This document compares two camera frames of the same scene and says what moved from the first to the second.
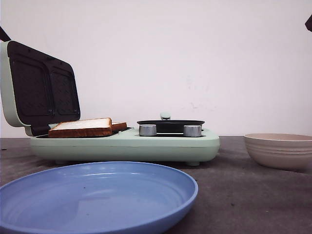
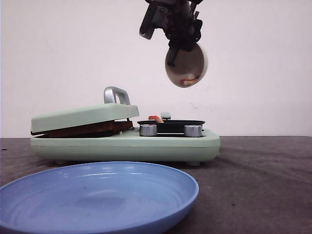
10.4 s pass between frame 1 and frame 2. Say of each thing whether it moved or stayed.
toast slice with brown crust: moved
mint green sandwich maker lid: moved
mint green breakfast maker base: stayed
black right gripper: moved
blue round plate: stayed
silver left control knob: stayed
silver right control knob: stayed
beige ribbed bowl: moved
